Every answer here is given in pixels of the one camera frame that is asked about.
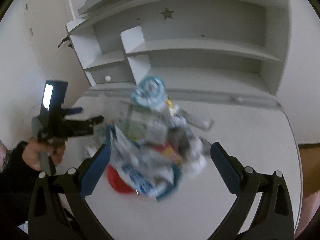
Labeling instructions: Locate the red round plastic lid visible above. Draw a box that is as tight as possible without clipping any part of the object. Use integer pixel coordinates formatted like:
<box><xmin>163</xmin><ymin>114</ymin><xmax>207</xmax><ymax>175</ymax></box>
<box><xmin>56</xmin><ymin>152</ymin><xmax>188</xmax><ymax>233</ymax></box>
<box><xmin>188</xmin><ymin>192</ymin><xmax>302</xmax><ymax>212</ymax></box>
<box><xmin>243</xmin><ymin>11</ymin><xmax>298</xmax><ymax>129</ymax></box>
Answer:
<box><xmin>106</xmin><ymin>165</ymin><xmax>136</xmax><ymax>194</ymax></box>

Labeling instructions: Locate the clear plastic packaging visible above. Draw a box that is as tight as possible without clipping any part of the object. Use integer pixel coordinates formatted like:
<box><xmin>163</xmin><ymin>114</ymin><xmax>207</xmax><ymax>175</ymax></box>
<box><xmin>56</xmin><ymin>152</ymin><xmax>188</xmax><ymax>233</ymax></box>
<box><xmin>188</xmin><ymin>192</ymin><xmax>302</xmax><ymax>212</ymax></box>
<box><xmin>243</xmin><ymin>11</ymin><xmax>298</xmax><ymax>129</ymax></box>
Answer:
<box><xmin>115</xmin><ymin>100</ymin><xmax>214</xmax><ymax>144</ymax></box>

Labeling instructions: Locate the blue white wrapper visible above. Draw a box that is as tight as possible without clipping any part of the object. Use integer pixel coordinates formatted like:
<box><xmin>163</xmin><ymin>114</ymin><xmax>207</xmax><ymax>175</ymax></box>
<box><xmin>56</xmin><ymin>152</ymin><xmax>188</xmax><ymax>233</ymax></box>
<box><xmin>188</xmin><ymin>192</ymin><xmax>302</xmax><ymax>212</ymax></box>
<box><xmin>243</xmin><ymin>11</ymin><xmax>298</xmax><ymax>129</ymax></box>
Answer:
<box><xmin>105</xmin><ymin>123</ymin><xmax>182</xmax><ymax>203</ymax></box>

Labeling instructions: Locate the grey white desk shelf unit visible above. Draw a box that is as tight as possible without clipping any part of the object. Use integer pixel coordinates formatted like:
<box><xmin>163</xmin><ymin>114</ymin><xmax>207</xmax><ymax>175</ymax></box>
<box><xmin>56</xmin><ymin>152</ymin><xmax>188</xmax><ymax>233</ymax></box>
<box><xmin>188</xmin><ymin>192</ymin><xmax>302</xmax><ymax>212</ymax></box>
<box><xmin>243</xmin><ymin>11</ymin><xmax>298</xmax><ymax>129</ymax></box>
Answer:
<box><xmin>66</xmin><ymin>0</ymin><xmax>291</xmax><ymax>108</ymax></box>

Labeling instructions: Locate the person's left hand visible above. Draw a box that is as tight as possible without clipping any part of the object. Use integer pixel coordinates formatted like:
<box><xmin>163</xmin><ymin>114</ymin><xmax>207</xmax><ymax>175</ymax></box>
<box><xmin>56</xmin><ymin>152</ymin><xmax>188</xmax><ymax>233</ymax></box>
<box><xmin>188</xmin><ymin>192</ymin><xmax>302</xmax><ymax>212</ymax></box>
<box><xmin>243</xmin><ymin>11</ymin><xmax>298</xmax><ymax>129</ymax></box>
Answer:
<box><xmin>22</xmin><ymin>139</ymin><xmax>66</xmax><ymax>171</ymax></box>

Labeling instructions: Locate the left phone on gripper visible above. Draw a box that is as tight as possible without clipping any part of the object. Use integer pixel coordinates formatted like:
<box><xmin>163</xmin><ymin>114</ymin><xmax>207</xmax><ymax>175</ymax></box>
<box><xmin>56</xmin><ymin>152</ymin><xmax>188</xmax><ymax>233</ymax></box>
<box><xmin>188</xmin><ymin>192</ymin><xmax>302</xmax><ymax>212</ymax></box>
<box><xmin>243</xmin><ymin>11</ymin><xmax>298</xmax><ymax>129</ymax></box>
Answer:
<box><xmin>39</xmin><ymin>80</ymin><xmax>68</xmax><ymax>127</ymax></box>

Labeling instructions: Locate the crumpled white paper trash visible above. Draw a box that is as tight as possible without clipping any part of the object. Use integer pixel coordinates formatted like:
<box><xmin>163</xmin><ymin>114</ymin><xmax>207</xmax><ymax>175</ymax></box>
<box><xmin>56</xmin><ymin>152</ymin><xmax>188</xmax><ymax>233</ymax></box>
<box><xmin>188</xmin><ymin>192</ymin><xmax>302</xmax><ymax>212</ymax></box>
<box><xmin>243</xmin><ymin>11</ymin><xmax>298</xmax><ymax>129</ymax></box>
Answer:
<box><xmin>167</xmin><ymin>116</ymin><xmax>207</xmax><ymax>178</ymax></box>

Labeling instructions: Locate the round blue white lid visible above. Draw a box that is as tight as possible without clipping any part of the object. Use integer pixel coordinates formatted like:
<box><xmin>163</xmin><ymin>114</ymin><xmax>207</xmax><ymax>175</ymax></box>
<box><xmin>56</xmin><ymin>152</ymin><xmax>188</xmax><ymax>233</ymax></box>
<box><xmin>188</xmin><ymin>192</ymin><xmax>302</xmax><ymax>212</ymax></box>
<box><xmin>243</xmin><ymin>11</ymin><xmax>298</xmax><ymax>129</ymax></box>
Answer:
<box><xmin>131</xmin><ymin>76</ymin><xmax>168</xmax><ymax>110</ymax></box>

